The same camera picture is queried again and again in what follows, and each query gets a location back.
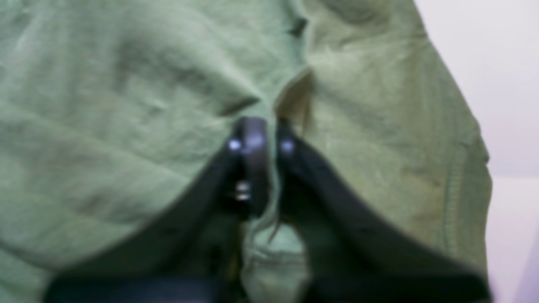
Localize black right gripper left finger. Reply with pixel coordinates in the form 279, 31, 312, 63
42, 117, 270, 303

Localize olive green t-shirt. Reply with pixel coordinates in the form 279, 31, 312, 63
1, 0, 492, 303

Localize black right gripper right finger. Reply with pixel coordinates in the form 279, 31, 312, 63
277, 122, 492, 303

